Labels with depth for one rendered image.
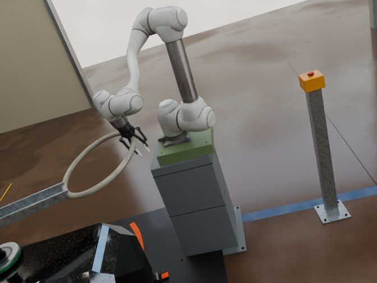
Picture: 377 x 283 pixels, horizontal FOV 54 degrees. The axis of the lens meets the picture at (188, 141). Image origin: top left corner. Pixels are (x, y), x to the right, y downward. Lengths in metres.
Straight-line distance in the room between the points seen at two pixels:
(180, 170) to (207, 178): 0.18
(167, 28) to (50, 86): 5.10
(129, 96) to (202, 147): 0.72
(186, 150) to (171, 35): 0.72
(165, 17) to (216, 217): 1.35
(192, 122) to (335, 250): 1.25
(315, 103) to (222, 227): 1.04
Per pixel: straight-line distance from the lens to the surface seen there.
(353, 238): 2.75
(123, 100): 1.78
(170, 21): 2.03
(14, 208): 2.15
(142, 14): 2.18
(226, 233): 2.70
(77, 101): 6.94
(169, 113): 2.32
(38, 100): 7.18
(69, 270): 1.89
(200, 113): 2.21
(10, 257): 2.15
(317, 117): 2.45
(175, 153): 2.34
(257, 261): 2.68
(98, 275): 1.83
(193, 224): 2.64
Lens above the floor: 1.94
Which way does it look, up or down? 26 degrees down
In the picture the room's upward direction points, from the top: 19 degrees counter-clockwise
